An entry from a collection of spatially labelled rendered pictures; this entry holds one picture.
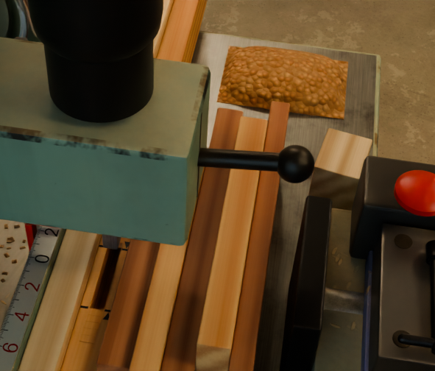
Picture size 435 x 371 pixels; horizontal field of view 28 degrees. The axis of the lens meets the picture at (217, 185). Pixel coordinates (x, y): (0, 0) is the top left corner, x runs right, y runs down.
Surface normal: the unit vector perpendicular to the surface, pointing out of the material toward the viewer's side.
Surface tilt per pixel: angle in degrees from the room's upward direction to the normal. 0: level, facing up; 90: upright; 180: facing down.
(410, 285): 0
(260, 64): 12
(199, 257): 0
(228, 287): 0
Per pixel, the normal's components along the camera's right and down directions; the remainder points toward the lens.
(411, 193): -0.08, -0.60
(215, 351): -0.15, 0.73
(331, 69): 0.41, -0.57
